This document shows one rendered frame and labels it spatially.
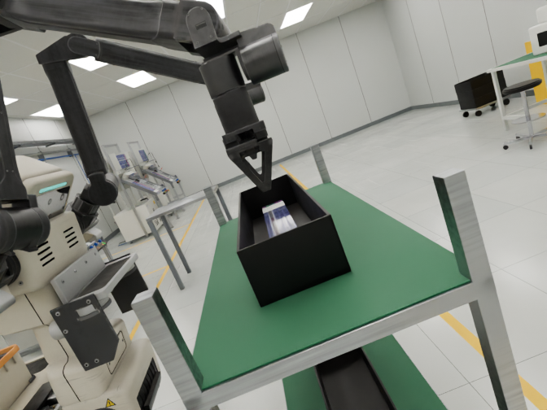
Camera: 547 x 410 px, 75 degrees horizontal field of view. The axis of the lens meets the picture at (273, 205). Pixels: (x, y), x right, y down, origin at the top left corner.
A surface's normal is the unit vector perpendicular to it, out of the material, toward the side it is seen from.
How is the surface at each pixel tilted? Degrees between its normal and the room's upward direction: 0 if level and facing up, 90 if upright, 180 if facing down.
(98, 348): 90
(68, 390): 90
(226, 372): 0
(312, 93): 90
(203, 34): 76
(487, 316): 90
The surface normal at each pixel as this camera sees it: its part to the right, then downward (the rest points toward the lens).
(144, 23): -0.33, 0.06
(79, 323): 0.09, 0.21
